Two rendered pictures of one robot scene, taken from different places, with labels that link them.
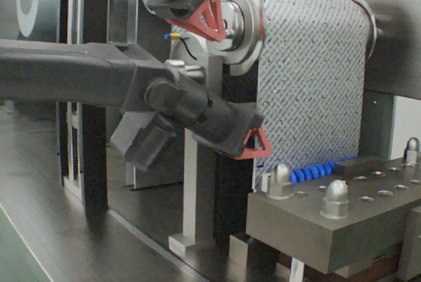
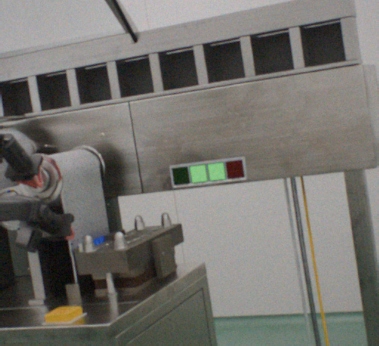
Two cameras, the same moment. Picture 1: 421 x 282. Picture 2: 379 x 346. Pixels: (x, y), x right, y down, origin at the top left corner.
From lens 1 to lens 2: 1.55 m
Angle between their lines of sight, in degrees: 33
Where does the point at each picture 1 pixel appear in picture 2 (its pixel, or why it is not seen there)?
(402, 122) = not seen: hidden behind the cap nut
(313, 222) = (115, 251)
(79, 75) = (21, 208)
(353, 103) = (101, 205)
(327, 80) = (88, 196)
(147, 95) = (41, 212)
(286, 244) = (104, 268)
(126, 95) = (34, 214)
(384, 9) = (103, 149)
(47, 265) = not seen: outside the picture
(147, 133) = (34, 233)
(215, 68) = not seen: hidden behind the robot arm
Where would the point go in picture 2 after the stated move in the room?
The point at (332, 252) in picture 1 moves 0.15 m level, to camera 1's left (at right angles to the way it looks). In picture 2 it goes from (128, 260) to (78, 273)
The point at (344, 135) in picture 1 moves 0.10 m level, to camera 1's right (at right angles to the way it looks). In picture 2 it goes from (101, 223) to (129, 216)
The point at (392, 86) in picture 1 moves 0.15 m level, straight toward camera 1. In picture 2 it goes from (117, 191) to (123, 195)
